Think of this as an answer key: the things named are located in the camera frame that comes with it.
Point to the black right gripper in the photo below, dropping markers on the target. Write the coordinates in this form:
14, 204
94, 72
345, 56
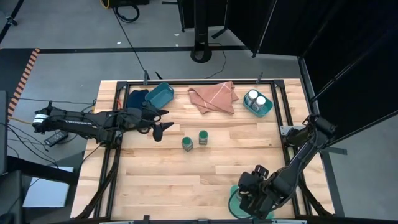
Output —
267, 193

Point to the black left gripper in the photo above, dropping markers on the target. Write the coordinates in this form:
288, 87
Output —
138, 119

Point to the green lid oregano jar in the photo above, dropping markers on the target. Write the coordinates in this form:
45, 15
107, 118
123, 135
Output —
186, 141
203, 134

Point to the white lid bagel seasoning jar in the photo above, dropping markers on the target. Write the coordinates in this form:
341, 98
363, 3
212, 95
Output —
260, 100
252, 94

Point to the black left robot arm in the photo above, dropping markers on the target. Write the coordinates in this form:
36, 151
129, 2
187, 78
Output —
74, 122

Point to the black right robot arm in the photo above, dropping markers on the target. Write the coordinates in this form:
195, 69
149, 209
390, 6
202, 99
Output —
300, 158

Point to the large teal plastic bin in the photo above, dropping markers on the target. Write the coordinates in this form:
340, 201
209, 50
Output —
235, 206

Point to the small teal plastic bin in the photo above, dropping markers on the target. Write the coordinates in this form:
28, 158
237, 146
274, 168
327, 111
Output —
267, 107
158, 98

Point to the dark blue cloth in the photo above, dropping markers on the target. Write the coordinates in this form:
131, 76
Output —
135, 98

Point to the pink folded cloth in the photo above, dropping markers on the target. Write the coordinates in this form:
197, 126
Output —
214, 98

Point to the black floor stand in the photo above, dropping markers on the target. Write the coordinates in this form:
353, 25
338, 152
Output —
201, 31

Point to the black power adapter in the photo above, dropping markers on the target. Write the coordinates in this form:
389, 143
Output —
56, 138

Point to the white board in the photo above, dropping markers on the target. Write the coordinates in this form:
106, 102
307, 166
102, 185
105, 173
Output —
46, 191

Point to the orange black hazard tape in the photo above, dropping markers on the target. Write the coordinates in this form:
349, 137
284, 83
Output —
23, 82

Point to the dark desk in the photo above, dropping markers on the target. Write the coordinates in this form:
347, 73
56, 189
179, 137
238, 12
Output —
12, 199

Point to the black folding partition screen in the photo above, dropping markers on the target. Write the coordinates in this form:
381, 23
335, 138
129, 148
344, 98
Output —
342, 46

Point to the black tripod leg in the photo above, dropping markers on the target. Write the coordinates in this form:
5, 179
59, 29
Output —
12, 21

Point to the black aluminium table frame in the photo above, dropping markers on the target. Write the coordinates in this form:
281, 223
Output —
183, 82

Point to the grey metal rail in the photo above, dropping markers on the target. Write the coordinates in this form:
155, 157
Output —
332, 186

